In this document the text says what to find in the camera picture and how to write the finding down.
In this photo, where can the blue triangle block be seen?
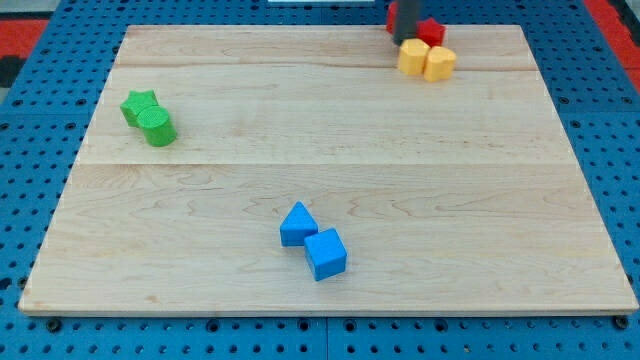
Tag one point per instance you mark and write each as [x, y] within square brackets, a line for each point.
[297, 226]

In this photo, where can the blue cube block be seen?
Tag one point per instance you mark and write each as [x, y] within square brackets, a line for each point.
[325, 254]

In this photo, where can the light wooden board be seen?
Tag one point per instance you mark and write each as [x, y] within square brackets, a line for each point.
[460, 197]

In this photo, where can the yellow hexagon block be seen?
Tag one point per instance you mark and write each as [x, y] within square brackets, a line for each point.
[412, 56]

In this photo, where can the yellow heart block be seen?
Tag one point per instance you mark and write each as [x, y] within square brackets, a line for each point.
[440, 64]

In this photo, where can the green cylinder block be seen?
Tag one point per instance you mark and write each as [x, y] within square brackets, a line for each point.
[156, 126]

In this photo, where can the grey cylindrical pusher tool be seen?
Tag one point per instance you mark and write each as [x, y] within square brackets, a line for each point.
[407, 16]

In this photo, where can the red star block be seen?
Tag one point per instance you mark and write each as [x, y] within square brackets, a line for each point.
[431, 32]

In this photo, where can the red block behind pusher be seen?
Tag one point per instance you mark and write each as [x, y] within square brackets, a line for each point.
[391, 17]

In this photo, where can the green star block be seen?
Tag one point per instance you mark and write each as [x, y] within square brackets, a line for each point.
[135, 103]

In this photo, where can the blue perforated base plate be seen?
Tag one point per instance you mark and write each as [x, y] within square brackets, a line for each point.
[589, 55]

